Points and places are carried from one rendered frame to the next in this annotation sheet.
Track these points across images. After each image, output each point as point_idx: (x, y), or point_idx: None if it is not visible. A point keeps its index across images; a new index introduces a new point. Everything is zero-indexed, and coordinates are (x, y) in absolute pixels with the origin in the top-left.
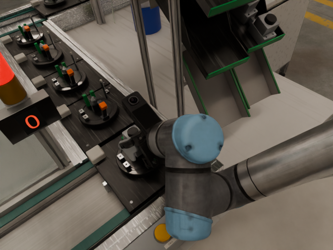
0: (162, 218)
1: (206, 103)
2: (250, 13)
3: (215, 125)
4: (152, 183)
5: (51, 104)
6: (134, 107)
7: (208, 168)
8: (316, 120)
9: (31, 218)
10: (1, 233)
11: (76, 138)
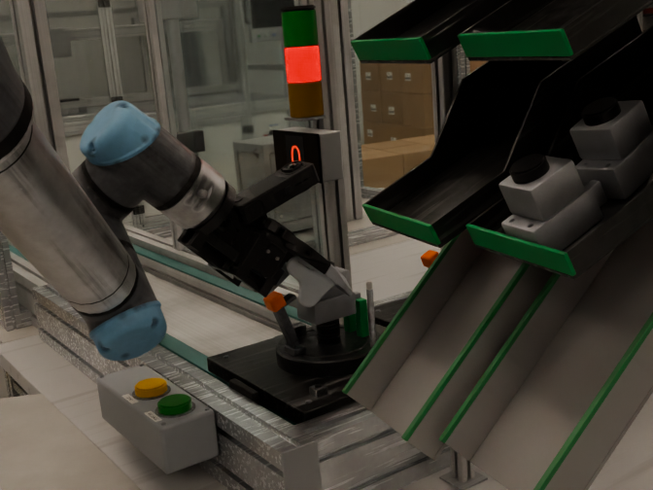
0: (180, 390)
1: (431, 350)
2: (591, 165)
3: (112, 119)
4: (258, 370)
5: (315, 149)
6: (279, 173)
7: (88, 176)
8: None
9: (257, 322)
10: (239, 308)
11: (398, 300)
